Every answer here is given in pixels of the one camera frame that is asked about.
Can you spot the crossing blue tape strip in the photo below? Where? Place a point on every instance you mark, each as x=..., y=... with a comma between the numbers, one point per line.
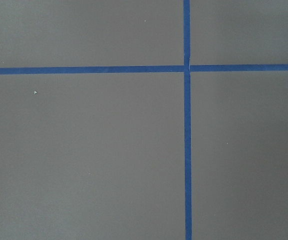
x=143, y=69

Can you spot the long blue tape strip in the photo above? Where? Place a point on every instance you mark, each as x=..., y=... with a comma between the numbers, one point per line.
x=187, y=119

